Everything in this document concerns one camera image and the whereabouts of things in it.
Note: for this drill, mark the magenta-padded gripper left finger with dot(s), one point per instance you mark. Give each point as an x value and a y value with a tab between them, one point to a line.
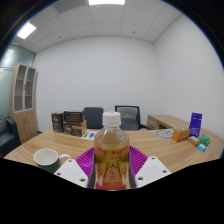
71	171

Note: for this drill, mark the orange-brown box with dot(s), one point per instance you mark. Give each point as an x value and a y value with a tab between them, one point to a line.
180	135

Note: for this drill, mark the green and white mug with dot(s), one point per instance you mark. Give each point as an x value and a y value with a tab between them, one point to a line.
46	160

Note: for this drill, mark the wooden shelf cabinet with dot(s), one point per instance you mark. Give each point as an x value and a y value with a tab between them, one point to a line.
25	125

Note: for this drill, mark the small tan box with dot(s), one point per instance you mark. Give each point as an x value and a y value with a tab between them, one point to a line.
193	140

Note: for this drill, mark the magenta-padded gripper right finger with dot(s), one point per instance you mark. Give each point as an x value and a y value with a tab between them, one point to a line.
150	170

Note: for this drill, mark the yellow-labelled drink bottle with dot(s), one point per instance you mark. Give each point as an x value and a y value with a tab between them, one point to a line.
111	156

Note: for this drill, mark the wide dark brown box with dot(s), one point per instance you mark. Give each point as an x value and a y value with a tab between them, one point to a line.
73	116

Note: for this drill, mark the flat round white disc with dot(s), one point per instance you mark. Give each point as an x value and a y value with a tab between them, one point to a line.
164	134

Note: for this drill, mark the small light blue box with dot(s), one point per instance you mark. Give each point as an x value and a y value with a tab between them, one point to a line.
202	147

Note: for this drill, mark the small dark brown box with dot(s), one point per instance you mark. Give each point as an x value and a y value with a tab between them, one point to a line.
57	122

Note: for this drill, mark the white and green booklet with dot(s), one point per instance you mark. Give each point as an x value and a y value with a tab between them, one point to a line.
89	135

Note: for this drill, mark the rectangular ceiling light panel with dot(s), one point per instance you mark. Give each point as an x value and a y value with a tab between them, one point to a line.
26	30
106	2

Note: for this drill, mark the flat green box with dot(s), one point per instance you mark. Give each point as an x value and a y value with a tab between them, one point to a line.
204	140

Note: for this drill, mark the black leather sofa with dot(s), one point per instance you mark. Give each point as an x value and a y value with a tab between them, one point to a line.
8	140

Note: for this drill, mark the black mesh office chair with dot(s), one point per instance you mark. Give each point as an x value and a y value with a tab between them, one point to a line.
130	116

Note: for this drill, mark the upright purple box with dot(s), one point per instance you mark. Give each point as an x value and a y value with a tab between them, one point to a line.
195	124

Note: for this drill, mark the brown cardboard box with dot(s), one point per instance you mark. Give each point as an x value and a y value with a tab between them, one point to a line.
75	129

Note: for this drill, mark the grey ceiling air vent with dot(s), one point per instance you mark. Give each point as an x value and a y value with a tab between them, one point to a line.
70	5

